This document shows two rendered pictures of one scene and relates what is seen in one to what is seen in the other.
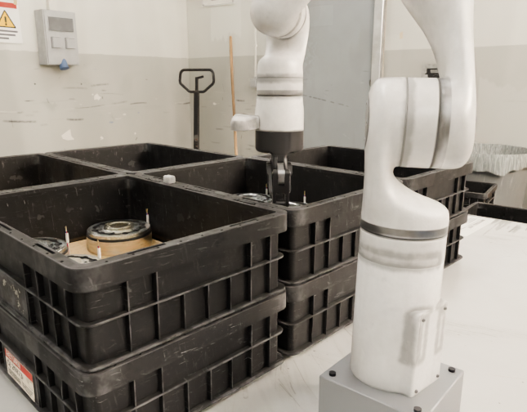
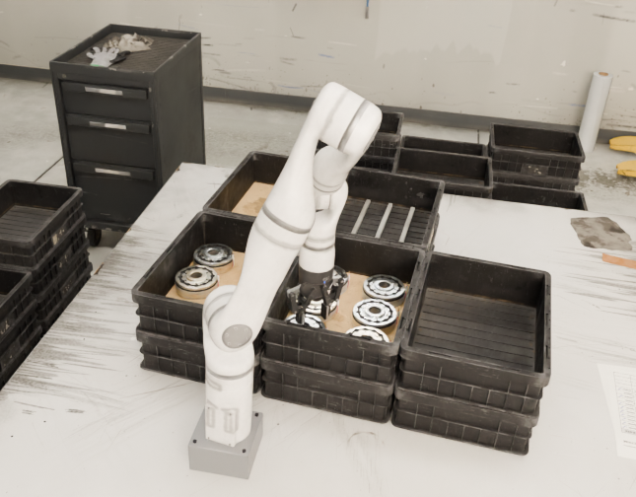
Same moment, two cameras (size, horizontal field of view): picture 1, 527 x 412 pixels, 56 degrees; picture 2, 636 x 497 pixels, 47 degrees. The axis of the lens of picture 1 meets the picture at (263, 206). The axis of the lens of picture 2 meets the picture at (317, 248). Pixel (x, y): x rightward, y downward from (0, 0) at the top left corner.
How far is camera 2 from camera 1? 1.40 m
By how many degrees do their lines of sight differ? 57
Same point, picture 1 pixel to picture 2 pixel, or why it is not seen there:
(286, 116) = (304, 259)
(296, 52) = (325, 222)
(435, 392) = (216, 447)
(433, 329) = (220, 418)
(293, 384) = not seen: hidden behind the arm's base
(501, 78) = not seen: outside the picture
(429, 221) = (210, 366)
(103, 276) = (139, 299)
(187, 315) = (187, 334)
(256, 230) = not seen: hidden behind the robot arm
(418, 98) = (209, 308)
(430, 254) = (212, 381)
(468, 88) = (219, 318)
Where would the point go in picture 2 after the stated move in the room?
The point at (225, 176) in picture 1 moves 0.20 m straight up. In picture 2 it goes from (391, 258) to (400, 186)
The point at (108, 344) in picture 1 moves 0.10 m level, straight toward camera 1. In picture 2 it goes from (147, 324) to (108, 345)
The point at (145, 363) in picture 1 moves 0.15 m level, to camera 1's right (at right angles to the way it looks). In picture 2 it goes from (159, 341) to (182, 383)
